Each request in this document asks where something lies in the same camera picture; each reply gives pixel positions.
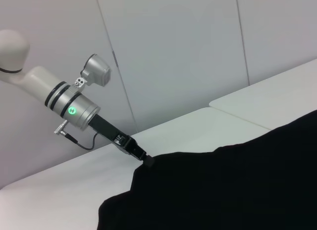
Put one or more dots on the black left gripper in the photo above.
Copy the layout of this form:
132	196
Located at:
109	131

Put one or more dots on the black shirt with white print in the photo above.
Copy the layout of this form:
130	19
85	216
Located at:
223	185

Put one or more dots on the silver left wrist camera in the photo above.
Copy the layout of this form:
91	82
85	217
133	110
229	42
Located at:
96	69

